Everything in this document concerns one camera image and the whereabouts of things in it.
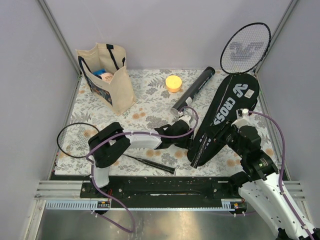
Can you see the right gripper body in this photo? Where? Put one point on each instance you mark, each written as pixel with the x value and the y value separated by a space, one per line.
pixel 228 135

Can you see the black racket cover bag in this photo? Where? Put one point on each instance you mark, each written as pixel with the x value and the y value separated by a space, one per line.
pixel 235 92

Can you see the black shuttlecock tube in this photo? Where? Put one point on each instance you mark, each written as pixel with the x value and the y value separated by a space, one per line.
pixel 188 96

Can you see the black badminton racket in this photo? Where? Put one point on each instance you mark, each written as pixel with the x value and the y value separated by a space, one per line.
pixel 245 49
pixel 76 140

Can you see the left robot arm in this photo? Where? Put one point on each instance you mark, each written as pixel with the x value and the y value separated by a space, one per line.
pixel 177 134

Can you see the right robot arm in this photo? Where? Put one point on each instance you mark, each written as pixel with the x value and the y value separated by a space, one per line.
pixel 260 183

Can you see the yellow grip tape roll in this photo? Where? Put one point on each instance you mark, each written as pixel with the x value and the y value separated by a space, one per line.
pixel 173 83

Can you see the floral table mat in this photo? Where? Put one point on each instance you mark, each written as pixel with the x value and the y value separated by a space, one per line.
pixel 151 110

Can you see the blue pink item in bag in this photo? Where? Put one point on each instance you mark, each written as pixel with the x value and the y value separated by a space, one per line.
pixel 104 75

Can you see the beige canvas tote bag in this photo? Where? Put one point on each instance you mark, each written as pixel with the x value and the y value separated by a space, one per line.
pixel 104 68

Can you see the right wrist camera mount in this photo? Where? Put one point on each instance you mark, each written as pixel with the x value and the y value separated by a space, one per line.
pixel 242 117

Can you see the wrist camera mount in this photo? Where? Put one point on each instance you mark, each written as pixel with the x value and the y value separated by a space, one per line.
pixel 242 117
pixel 188 119

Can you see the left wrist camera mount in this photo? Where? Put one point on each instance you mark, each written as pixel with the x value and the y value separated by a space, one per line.
pixel 188 119

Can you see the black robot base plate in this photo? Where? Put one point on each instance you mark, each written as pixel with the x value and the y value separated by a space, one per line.
pixel 168 192

